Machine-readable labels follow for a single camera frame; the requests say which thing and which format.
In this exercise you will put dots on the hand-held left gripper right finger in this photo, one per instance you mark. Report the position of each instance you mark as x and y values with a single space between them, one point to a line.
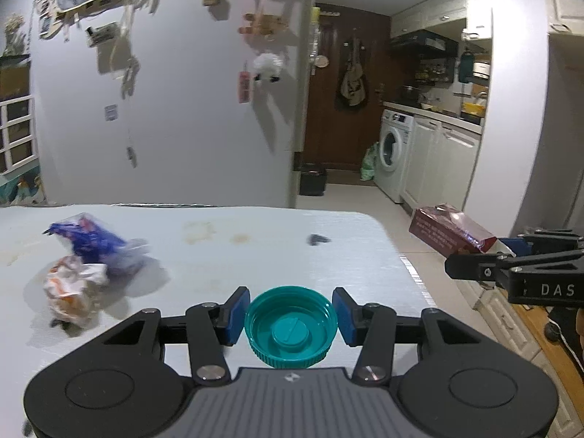
344 317

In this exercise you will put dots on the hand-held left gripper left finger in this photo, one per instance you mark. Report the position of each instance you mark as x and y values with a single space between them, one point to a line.
237 315

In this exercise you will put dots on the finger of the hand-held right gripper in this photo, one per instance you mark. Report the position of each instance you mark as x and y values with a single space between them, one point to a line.
547 239
474 267

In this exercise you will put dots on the maroon carton box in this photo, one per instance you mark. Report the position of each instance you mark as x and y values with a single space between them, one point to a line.
449 230

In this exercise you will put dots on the teal plastic lid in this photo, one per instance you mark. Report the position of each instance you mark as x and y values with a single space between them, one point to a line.
292 328

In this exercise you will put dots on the wooden top bench cabinet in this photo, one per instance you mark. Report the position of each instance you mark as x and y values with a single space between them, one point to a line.
515 328

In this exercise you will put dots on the white base cabinets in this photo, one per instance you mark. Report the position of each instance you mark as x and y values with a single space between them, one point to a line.
442 164

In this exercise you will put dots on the white washing machine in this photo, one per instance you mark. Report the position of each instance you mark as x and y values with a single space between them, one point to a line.
394 153

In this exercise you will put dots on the black storage bin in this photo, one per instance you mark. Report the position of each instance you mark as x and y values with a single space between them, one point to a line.
312 178

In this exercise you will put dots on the green plastic bag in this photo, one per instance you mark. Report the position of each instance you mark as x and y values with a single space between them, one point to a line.
369 162

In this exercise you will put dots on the yellow container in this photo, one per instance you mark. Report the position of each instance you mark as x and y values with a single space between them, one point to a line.
472 109

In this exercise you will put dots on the purple snack packet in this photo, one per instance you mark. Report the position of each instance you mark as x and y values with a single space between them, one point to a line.
96 242

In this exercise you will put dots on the crumpled white orange wrapper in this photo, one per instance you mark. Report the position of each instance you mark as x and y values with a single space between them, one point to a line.
73 292

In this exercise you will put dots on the black cooking pot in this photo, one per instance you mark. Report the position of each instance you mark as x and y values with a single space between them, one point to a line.
410 93

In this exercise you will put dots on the brown wooden door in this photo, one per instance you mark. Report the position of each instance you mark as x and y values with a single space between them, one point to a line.
328 127

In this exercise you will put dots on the teal hanging bag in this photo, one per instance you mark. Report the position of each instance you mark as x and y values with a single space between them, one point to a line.
465 66

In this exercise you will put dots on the spice rack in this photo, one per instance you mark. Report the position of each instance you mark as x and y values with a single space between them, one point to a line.
433 70

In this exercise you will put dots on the hanging canvas bag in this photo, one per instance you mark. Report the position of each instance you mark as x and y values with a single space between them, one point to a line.
352 82

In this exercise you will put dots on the pink hanging tag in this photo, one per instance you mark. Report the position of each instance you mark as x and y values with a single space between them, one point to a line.
245 86

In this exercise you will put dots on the black range hood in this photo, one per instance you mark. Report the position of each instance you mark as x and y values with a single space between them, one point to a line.
424 41

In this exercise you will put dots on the white tall cabinet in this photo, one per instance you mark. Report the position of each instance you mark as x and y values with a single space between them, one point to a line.
565 0

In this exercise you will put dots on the white refrigerator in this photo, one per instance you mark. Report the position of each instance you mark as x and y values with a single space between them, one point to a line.
299 77

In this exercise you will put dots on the white plush sheep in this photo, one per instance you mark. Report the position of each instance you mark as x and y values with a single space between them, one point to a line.
269 66

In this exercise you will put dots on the round hanging utensil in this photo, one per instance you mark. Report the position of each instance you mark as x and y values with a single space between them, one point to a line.
321 60

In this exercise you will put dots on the white upper cabinets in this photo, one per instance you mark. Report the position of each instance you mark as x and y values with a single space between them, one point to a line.
438 7

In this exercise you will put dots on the white drawer cabinet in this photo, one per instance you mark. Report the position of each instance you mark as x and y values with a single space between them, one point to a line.
16 132

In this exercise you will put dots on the yellow fridge magnet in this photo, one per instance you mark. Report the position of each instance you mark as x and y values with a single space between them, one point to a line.
315 13

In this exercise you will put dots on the glass tank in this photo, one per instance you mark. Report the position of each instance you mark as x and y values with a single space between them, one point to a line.
13 77

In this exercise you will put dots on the dried flower bunch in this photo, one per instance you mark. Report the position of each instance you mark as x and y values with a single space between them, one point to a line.
13 32

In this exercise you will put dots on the small wall card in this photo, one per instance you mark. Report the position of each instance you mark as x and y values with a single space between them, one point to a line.
110 112

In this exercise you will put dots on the long wooden wall hook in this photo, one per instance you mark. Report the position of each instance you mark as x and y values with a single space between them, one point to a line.
264 25

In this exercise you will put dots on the white wall hook rack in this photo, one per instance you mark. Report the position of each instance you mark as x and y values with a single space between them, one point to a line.
331 12

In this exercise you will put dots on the white wall ornament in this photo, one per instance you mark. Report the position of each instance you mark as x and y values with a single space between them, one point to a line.
101 34

